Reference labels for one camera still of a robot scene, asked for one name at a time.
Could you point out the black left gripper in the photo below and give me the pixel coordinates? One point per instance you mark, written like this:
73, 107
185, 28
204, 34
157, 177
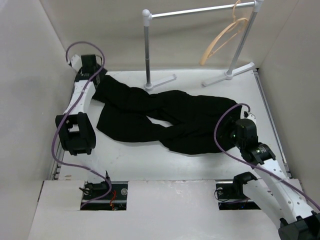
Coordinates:
102, 72

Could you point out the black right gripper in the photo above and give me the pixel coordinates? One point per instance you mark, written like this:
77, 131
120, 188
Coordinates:
230, 125

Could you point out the black trousers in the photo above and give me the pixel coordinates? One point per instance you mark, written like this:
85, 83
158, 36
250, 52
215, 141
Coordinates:
181, 122

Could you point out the beige plastic hanger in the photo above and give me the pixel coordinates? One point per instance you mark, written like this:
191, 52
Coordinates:
236, 27

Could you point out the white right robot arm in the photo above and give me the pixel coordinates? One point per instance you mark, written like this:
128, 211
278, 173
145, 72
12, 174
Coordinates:
282, 202

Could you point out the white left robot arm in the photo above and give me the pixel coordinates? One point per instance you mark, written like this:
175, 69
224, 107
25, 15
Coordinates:
75, 131

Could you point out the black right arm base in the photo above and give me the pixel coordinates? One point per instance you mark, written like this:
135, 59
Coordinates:
230, 199

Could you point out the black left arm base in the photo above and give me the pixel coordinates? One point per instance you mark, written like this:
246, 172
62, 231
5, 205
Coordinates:
100, 197

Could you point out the white clothes rack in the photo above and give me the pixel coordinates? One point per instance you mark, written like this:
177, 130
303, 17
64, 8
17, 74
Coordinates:
206, 24

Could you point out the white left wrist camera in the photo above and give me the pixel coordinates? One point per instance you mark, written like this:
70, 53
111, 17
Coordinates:
75, 62

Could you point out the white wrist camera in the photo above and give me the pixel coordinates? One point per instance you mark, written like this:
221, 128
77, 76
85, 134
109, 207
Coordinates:
75, 62
248, 115

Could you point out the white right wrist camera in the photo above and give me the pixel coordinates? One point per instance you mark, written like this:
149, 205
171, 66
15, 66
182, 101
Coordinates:
248, 115

